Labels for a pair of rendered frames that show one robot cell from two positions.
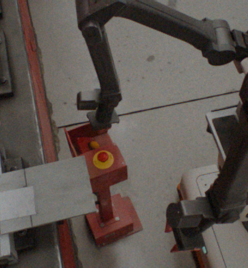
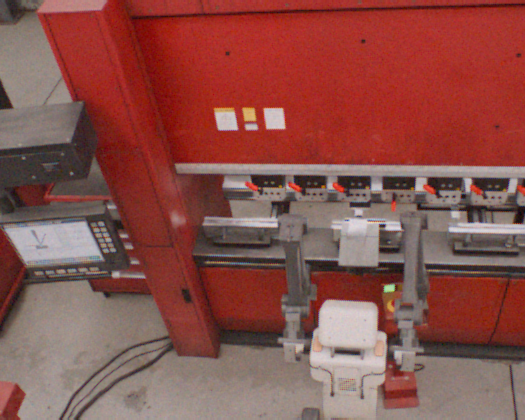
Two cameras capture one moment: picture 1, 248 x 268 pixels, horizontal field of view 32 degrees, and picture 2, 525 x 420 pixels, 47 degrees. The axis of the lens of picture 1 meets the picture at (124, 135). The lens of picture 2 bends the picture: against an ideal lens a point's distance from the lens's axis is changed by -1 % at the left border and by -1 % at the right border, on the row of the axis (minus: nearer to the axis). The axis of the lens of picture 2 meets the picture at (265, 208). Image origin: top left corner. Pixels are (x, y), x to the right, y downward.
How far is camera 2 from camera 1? 219 cm
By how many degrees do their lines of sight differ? 63
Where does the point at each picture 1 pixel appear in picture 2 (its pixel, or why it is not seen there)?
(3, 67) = (479, 247)
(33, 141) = not seen: hidden behind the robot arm
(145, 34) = not seen: outside the picture
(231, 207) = not seen: hidden behind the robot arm
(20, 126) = (426, 253)
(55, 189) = (359, 248)
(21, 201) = (357, 232)
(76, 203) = (346, 256)
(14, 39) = (513, 260)
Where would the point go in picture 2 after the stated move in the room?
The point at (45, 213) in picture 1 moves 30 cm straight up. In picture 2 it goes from (345, 242) to (344, 197)
